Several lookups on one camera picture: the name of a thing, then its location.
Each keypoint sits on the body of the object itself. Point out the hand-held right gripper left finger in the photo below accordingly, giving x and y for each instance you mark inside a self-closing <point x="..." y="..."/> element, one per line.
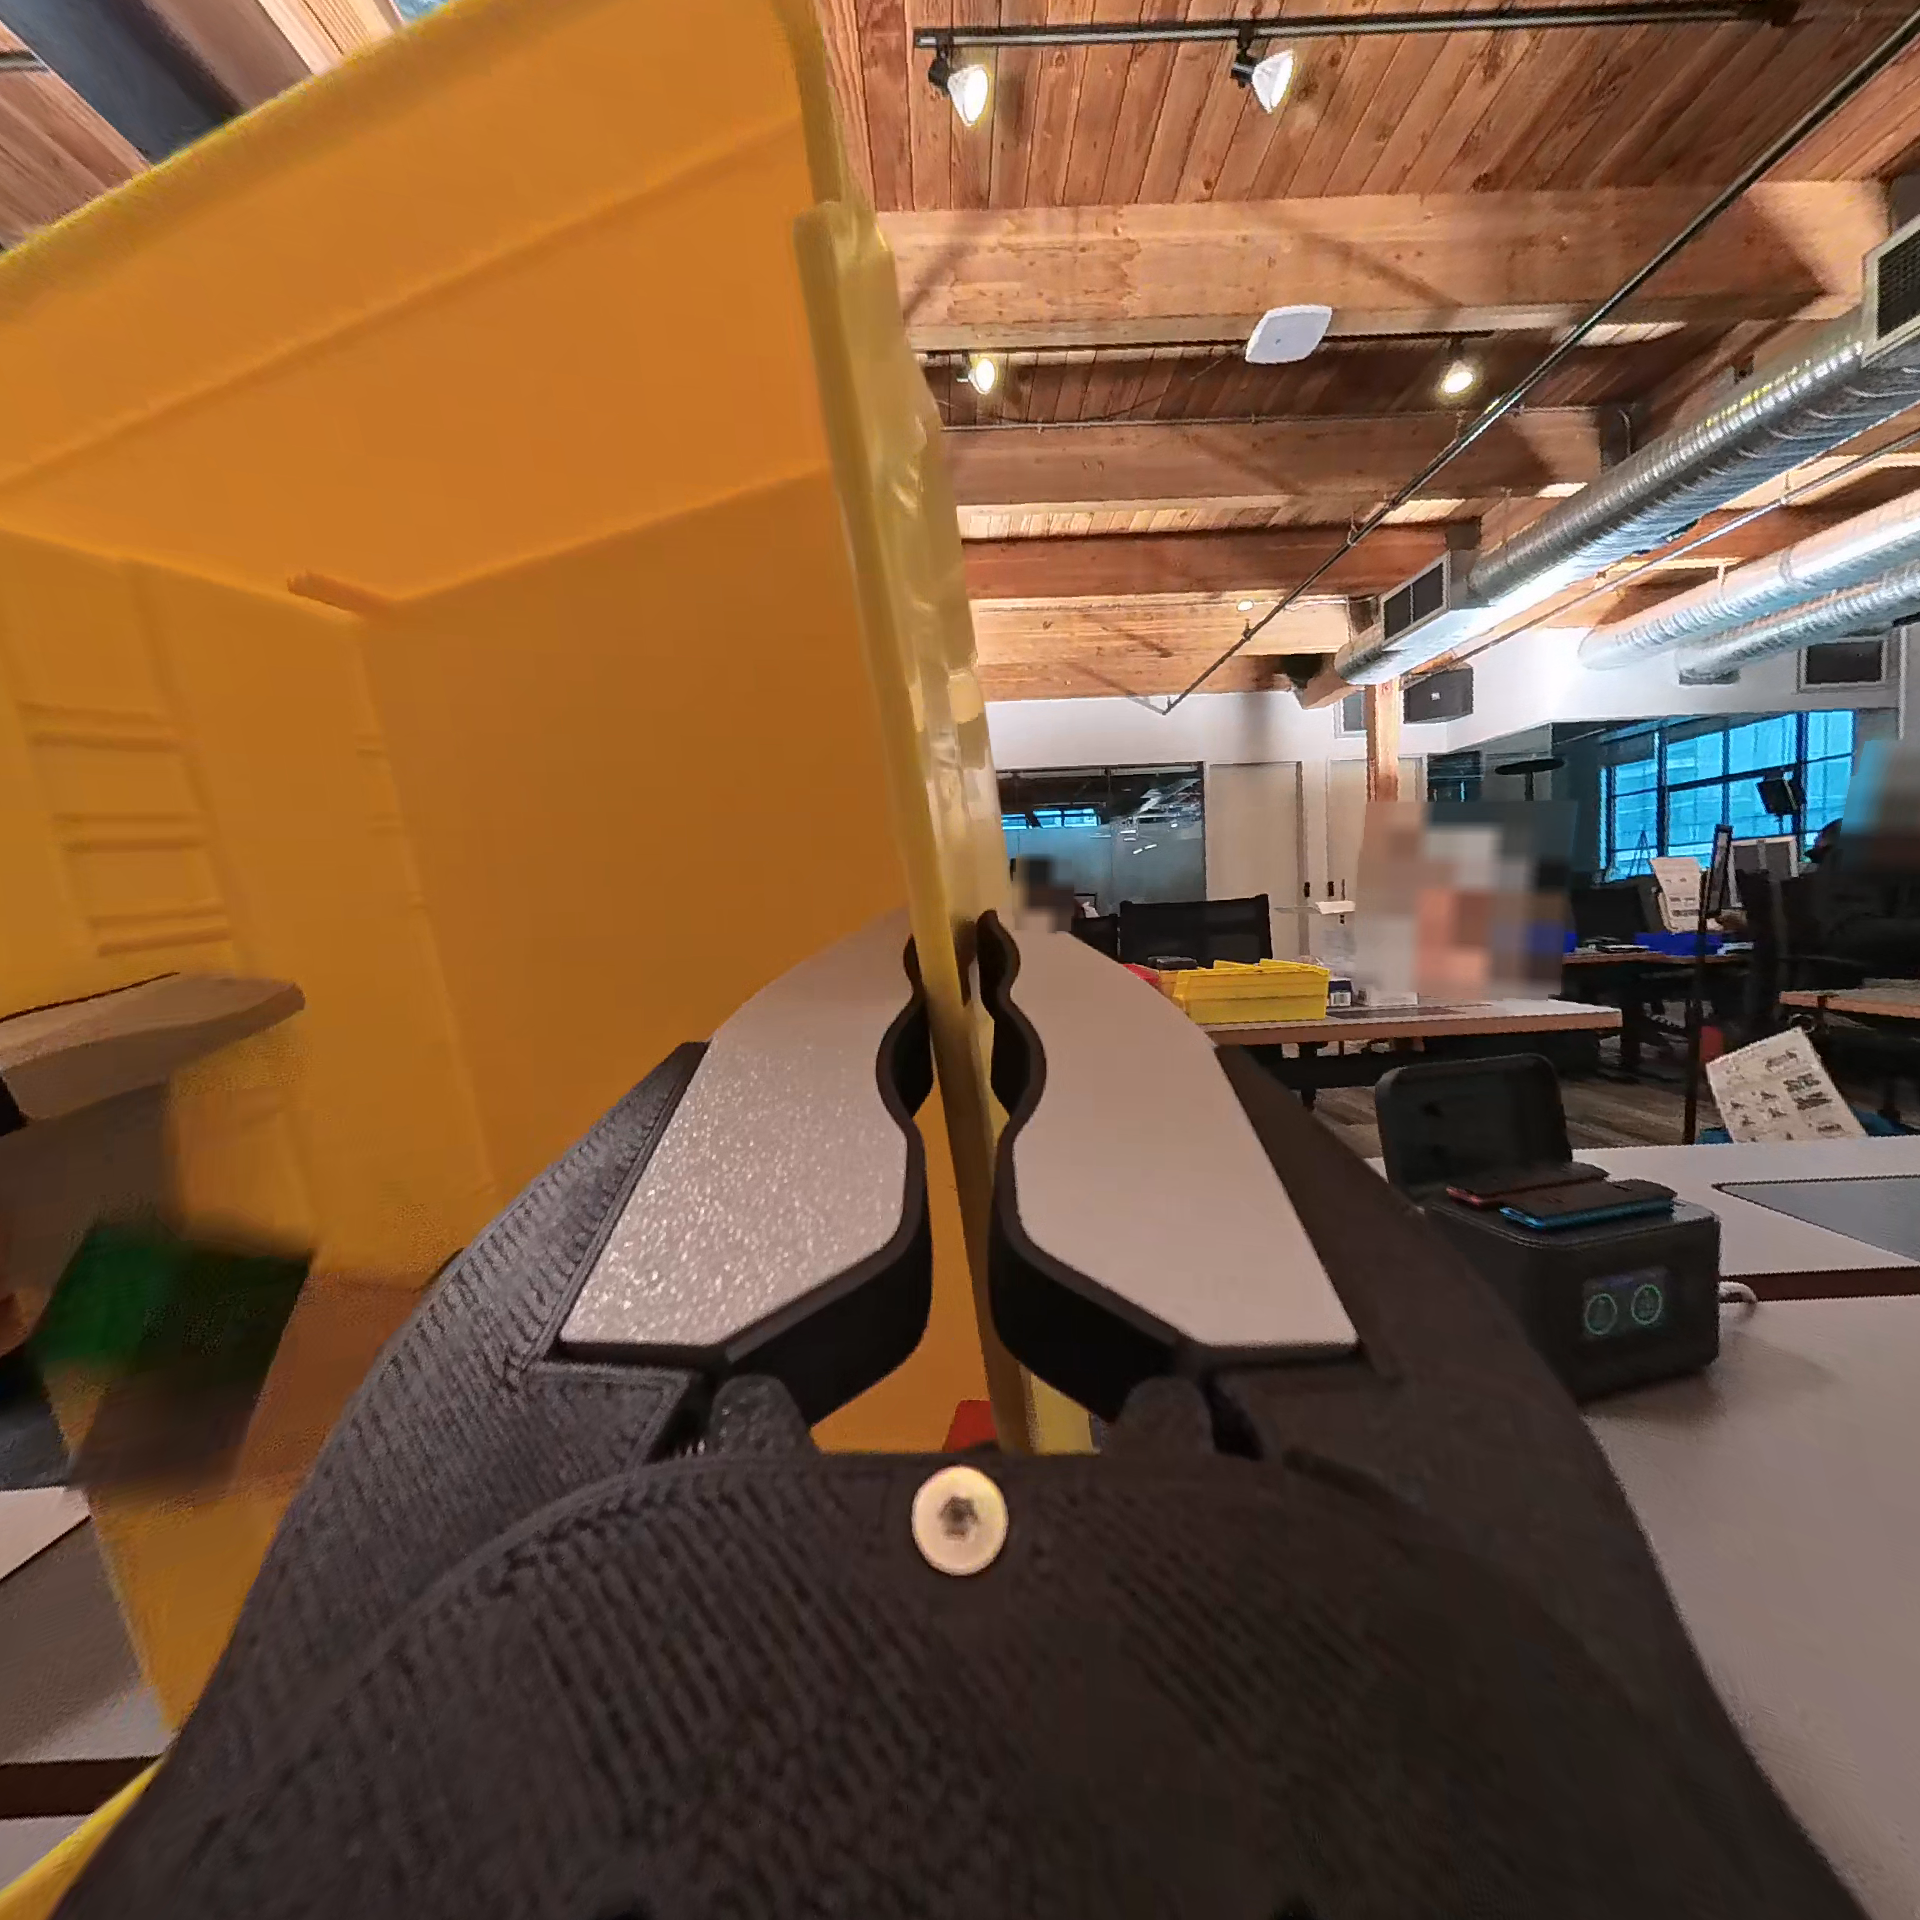
<point x="749" y="1185"/>

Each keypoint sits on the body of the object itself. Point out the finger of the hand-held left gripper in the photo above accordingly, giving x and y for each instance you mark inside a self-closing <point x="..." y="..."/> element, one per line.
<point x="135" y="1020"/>

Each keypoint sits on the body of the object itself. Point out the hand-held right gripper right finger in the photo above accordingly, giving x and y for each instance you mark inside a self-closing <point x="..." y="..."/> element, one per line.
<point x="1171" y="1185"/>

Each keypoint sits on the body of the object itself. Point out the yellow plastic box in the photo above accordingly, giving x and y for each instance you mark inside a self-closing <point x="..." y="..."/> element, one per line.
<point x="525" y="453"/>

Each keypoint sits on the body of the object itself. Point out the stack of yellow bins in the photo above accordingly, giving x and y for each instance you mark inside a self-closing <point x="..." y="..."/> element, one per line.
<point x="1251" y="985"/>

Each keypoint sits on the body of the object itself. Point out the wooden work table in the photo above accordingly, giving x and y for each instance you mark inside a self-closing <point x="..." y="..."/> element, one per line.
<point x="1412" y="1024"/>

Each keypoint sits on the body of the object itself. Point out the black charger case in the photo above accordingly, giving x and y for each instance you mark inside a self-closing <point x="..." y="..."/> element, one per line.
<point x="1558" y="1290"/>

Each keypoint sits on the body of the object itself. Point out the printed paper sheet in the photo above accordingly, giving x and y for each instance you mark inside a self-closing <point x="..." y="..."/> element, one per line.
<point x="1783" y="1088"/>

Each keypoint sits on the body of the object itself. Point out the black vent unit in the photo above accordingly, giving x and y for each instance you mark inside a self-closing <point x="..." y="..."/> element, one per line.
<point x="1412" y="600"/>

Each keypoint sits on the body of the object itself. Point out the black desk mat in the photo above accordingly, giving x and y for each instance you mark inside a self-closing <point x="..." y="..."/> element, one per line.
<point x="1822" y="1210"/>

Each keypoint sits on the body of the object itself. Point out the large grid window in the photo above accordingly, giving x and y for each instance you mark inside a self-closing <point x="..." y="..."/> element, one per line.
<point x="1725" y="789"/>

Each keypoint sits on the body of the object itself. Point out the ceiling track light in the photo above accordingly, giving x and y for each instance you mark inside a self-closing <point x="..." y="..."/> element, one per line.
<point x="1456" y="378"/>
<point x="982" y="373"/>
<point x="1267" y="74"/>
<point x="963" y="86"/>

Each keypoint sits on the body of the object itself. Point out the white ceiling access point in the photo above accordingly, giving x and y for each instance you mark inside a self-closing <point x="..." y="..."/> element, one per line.
<point x="1289" y="334"/>

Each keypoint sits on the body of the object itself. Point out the black wall speaker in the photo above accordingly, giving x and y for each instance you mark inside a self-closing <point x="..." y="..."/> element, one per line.
<point x="1441" y="693"/>

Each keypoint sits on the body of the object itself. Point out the silver ventilation duct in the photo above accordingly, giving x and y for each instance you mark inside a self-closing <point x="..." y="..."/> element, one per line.
<point x="1755" y="600"/>
<point x="1697" y="464"/>

